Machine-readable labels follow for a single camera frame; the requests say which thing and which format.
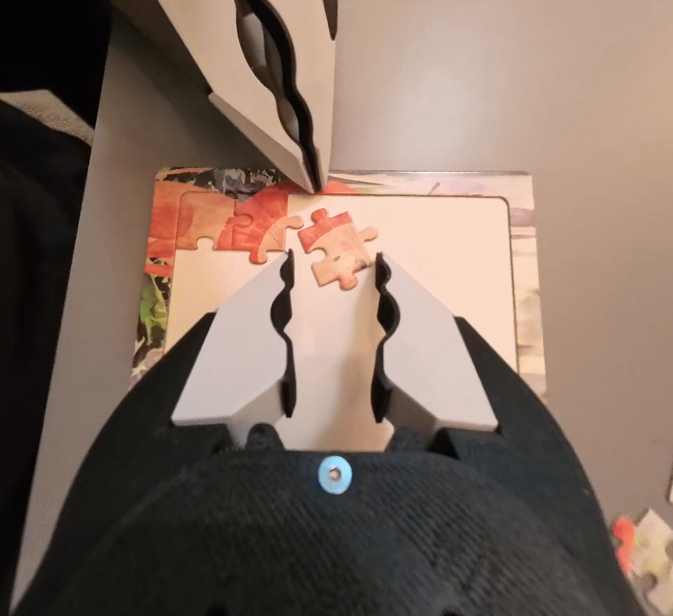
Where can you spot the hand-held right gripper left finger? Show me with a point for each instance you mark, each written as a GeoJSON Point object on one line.
{"type": "Point", "coordinates": [231, 363]}

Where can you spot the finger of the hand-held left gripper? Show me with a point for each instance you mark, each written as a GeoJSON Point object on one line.
{"type": "Point", "coordinates": [307, 32]}
{"type": "Point", "coordinates": [194, 27]}

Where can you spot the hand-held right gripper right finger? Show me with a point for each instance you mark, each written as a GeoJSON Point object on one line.
{"type": "Point", "coordinates": [441, 369]}

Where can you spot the jigsaw puzzle frame board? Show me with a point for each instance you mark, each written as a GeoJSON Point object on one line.
{"type": "Point", "coordinates": [447, 285]}

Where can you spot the red fan-patterned jigsaw piece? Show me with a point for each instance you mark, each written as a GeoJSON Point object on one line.
{"type": "Point", "coordinates": [263, 227]}

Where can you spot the orange corner jigsaw piece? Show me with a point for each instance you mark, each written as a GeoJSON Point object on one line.
{"type": "Point", "coordinates": [205, 219]}

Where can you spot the orange whiskered-face jigsaw piece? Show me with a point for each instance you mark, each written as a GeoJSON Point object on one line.
{"type": "Point", "coordinates": [339, 248]}

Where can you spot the pile of jigsaw puzzle pieces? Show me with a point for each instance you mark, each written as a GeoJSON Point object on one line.
{"type": "Point", "coordinates": [644, 558]}

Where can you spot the person's black clothing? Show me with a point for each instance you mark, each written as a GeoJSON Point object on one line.
{"type": "Point", "coordinates": [37, 258]}

